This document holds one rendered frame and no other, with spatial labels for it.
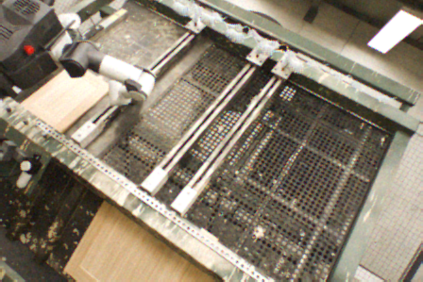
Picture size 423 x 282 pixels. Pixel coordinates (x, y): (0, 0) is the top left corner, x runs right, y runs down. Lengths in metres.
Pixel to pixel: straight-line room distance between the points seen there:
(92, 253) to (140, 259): 0.28
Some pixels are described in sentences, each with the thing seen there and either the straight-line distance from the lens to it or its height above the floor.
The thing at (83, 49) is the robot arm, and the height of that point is 1.34.
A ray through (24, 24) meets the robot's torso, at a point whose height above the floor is 1.30.
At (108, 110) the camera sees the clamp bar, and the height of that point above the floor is 1.11.
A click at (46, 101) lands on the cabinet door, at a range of 2.21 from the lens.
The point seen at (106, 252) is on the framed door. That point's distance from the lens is 2.11.
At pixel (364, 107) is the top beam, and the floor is 1.84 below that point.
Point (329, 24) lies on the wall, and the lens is 7.24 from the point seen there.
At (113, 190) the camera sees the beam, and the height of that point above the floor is 0.84.
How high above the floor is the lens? 1.36
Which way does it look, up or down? 1 degrees down
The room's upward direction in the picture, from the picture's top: 30 degrees clockwise
